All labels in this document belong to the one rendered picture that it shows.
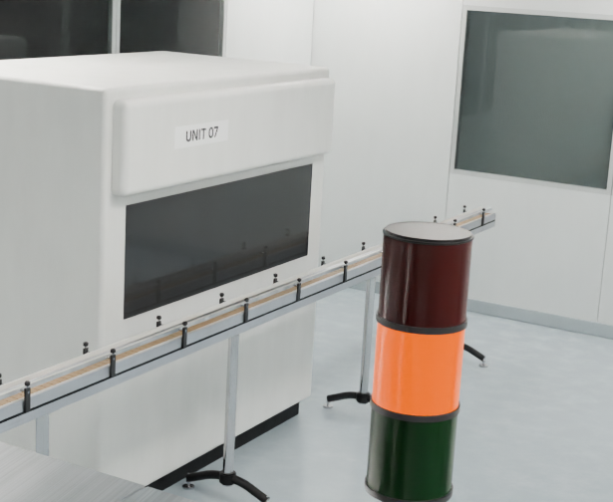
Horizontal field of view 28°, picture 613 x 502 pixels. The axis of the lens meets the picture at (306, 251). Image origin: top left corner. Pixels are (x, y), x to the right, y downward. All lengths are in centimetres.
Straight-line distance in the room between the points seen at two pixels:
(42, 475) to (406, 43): 856
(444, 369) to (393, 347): 3
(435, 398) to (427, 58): 871
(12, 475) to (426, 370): 41
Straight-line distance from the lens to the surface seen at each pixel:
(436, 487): 71
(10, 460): 101
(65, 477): 98
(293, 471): 636
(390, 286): 68
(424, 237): 67
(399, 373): 68
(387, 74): 951
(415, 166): 947
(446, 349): 68
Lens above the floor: 249
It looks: 13 degrees down
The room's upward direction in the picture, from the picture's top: 3 degrees clockwise
